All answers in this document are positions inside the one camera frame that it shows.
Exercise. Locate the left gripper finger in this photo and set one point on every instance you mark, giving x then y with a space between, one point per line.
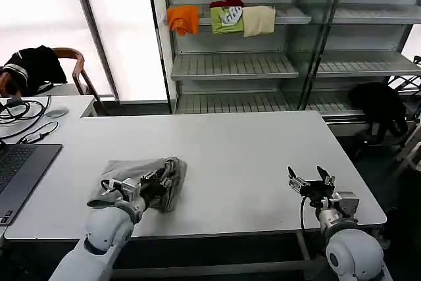
169 166
166 181

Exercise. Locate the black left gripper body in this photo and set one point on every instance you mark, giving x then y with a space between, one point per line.
153 184

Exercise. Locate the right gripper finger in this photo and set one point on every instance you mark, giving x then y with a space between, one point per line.
329 180
296 181

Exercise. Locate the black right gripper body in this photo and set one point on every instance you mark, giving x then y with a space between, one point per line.
317 192

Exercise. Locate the grey printed T-shirt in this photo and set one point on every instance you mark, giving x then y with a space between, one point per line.
128 170

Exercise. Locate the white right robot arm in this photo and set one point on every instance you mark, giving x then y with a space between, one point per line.
355 251

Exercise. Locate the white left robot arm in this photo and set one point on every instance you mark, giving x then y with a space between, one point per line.
105 231

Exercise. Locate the black bag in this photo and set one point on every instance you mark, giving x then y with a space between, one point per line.
378 103

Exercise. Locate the grey computer mouse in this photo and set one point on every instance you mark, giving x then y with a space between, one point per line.
56 112

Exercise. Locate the grey metal shelf rack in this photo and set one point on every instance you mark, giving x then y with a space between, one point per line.
237 67

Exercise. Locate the dark grey laptop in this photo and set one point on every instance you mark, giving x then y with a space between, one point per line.
19 169

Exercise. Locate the brown wooden chair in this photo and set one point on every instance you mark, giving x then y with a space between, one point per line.
79 64

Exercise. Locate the black jacket with stripes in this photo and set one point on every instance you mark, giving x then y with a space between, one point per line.
33 67

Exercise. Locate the white folding frame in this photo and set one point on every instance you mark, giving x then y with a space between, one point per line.
411 156

